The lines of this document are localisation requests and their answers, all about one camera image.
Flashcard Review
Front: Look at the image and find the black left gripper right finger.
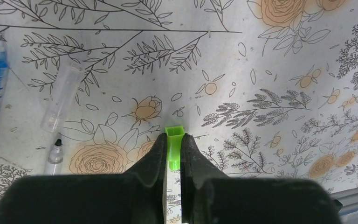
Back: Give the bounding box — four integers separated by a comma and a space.
180, 134, 341, 224

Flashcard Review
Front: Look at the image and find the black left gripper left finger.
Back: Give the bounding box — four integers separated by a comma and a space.
0, 133, 167, 224

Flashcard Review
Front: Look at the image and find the white pen dark tip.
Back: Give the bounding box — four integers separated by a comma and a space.
43, 139, 63, 175

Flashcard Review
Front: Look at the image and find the clear pen cap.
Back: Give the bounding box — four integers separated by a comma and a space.
41, 63, 83, 133

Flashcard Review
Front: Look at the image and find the floral table mat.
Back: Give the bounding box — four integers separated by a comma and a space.
0, 0, 358, 199

